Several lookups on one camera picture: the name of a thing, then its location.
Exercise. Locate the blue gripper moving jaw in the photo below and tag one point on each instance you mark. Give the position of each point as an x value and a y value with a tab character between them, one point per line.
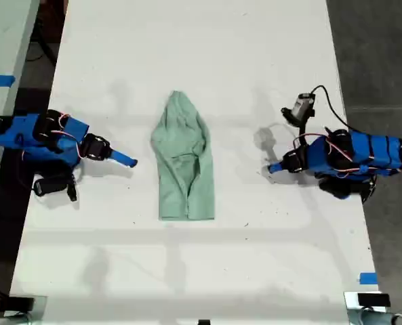
124	164

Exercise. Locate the blue gripper fixed jaw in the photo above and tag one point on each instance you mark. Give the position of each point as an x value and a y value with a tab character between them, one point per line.
124	157
277	168

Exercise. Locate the pale green t-shirt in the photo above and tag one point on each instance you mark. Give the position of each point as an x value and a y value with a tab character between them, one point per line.
183	159

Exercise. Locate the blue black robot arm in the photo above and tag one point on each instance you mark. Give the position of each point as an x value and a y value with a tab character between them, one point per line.
380	149
17	135

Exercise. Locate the short blue tape strip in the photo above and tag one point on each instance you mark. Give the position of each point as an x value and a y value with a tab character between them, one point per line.
368	278

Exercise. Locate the white side table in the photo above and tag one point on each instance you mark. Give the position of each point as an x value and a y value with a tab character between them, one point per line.
0	40

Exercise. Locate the small black box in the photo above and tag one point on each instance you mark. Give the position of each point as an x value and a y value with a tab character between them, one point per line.
373	300
21	303

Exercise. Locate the small black clip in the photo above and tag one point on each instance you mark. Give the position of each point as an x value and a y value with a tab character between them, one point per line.
204	322

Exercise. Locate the black camera stalk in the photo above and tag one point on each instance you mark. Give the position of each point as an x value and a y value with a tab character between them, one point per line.
72	189
303	133

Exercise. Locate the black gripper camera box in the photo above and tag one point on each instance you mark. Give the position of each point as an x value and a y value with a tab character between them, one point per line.
49	185
300	108

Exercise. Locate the metal table bracket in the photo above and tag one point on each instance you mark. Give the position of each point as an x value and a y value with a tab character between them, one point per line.
351	301
39	304

